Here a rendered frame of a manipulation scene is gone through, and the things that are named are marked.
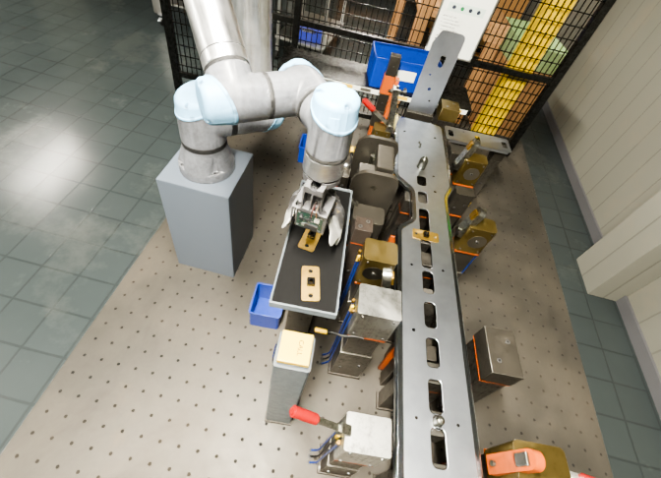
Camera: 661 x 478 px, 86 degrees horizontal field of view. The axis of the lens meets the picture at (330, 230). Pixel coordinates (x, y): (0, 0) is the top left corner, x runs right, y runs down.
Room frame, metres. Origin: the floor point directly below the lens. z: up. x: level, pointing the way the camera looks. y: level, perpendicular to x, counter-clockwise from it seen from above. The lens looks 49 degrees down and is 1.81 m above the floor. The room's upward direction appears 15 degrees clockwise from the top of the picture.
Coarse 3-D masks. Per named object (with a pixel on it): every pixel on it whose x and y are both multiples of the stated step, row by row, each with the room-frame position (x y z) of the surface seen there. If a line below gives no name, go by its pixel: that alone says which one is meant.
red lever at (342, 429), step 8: (296, 408) 0.16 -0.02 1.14; (304, 408) 0.17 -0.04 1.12; (296, 416) 0.15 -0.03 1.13; (304, 416) 0.16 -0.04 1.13; (312, 416) 0.16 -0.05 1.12; (312, 424) 0.15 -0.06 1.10; (320, 424) 0.16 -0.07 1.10; (328, 424) 0.16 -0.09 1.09; (336, 424) 0.17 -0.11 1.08; (344, 424) 0.17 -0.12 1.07; (336, 432) 0.16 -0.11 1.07; (344, 432) 0.16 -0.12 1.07
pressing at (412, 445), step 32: (416, 128) 1.37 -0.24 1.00; (416, 160) 1.14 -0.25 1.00; (448, 160) 1.20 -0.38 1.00; (416, 192) 0.97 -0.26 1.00; (448, 192) 1.01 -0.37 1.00; (416, 224) 0.81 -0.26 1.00; (448, 224) 0.85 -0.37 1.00; (416, 256) 0.68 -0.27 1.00; (448, 256) 0.72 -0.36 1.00; (416, 288) 0.57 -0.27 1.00; (448, 288) 0.60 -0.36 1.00; (416, 320) 0.47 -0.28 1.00; (448, 320) 0.50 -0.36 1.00; (416, 352) 0.39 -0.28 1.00; (448, 352) 0.41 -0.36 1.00; (416, 384) 0.31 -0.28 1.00; (448, 384) 0.33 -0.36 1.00; (448, 416) 0.26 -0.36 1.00; (416, 448) 0.18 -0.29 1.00; (448, 448) 0.20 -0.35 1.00
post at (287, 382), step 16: (272, 368) 0.22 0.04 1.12; (288, 368) 0.23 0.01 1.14; (304, 368) 0.23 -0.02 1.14; (272, 384) 0.22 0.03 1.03; (288, 384) 0.22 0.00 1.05; (304, 384) 0.23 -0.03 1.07; (272, 400) 0.22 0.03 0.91; (288, 400) 0.22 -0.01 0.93; (272, 416) 0.22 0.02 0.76; (288, 416) 0.23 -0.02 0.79
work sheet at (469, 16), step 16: (448, 0) 1.78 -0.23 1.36; (464, 0) 1.78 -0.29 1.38; (480, 0) 1.79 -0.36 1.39; (496, 0) 1.79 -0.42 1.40; (448, 16) 1.78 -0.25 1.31; (464, 16) 1.79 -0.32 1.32; (480, 16) 1.79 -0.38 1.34; (432, 32) 1.78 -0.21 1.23; (464, 32) 1.79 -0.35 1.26; (480, 32) 1.79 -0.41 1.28; (464, 48) 1.79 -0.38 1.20
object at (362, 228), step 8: (360, 216) 0.68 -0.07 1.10; (360, 224) 0.65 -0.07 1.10; (368, 224) 0.66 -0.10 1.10; (352, 232) 0.65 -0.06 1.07; (360, 232) 0.64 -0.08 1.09; (368, 232) 0.64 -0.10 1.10; (352, 240) 0.64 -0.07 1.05; (360, 240) 0.64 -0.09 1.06; (352, 248) 0.64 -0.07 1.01; (360, 248) 0.64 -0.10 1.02; (344, 256) 0.66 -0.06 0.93; (352, 256) 0.64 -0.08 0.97; (344, 264) 0.64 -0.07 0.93; (352, 264) 0.64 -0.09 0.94; (344, 272) 0.64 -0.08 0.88; (344, 280) 0.64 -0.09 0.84; (344, 288) 0.64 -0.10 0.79
